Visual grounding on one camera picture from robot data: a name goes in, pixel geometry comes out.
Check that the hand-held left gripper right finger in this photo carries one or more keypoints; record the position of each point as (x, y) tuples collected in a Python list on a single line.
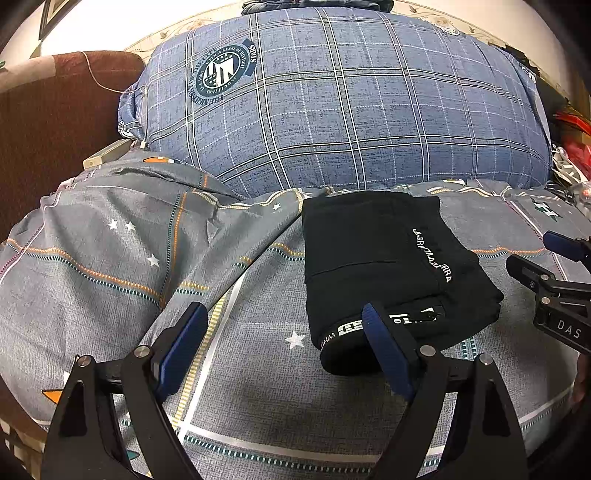
[(388, 350)]

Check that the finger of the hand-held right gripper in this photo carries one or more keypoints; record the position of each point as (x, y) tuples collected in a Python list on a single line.
[(528, 274), (565, 244)]

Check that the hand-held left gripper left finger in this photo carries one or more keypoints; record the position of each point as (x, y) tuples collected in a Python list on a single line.
[(182, 350)]

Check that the black pants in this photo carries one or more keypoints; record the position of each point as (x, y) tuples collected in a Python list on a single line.
[(369, 258)]

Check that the person's right hand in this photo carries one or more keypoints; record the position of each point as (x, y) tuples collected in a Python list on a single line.
[(581, 381)]

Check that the red packets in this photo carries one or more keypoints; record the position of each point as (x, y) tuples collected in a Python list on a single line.
[(577, 131)]

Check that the grey printed bedsheet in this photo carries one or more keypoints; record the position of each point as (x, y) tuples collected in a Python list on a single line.
[(115, 258)]

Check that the blue plaid pillow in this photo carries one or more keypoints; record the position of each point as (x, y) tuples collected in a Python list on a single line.
[(346, 115)]

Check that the brown upholstered headboard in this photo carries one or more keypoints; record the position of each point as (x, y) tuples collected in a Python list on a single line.
[(46, 138)]

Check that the dark blue clothing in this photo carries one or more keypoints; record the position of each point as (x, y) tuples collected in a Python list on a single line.
[(314, 4)]

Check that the dark picture frame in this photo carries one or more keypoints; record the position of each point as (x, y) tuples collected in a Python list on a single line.
[(48, 18)]

